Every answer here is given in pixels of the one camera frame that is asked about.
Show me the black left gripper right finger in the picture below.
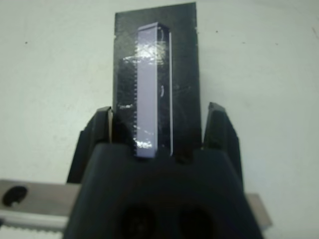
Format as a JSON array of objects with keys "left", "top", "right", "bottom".
[{"left": 202, "top": 101, "right": 244, "bottom": 190}]

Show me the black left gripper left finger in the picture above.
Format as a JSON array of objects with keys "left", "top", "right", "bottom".
[{"left": 67, "top": 106, "right": 113, "bottom": 185}]

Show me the black box lid purple print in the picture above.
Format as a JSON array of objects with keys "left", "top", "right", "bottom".
[{"left": 113, "top": 1, "right": 203, "bottom": 160}]

